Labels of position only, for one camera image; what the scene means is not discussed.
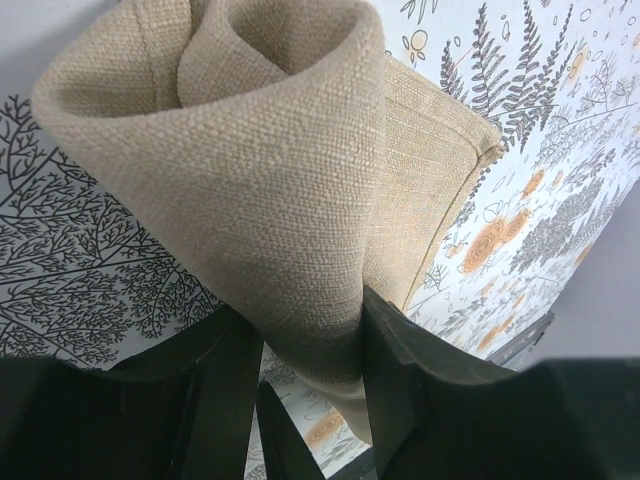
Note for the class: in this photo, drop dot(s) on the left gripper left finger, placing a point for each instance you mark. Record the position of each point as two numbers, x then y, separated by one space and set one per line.
179 410

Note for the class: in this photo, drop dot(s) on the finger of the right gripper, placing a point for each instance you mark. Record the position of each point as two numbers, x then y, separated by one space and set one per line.
286 456

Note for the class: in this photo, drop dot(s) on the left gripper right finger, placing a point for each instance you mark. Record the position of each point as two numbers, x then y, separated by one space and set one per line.
437 412

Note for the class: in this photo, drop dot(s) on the aluminium frame rail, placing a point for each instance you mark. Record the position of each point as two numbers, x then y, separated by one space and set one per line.
524 341

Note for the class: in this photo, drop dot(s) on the beige cloth napkin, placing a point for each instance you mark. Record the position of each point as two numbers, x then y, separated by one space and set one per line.
279 154

